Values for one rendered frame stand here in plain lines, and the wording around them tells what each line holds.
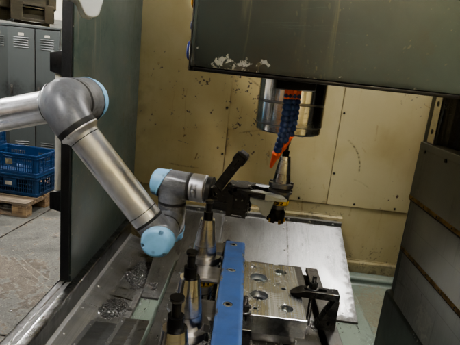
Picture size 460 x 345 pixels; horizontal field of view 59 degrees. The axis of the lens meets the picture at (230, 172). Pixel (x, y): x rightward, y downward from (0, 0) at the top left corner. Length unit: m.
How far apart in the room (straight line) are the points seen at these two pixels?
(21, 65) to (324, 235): 4.53
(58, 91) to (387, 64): 0.69
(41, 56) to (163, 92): 3.74
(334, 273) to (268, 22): 1.46
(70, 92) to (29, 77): 4.73
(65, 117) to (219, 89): 1.15
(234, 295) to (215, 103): 1.47
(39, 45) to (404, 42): 5.21
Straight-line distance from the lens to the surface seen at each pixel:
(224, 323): 0.58
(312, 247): 2.04
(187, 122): 2.04
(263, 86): 0.97
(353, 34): 0.70
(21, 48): 5.76
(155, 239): 0.97
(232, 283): 0.67
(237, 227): 2.05
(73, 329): 1.56
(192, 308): 0.55
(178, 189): 1.07
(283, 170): 1.01
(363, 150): 2.11
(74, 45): 1.37
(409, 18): 0.72
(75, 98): 1.00
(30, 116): 1.17
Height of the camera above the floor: 1.55
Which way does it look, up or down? 13 degrees down
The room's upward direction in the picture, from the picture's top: 6 degrees clockwise
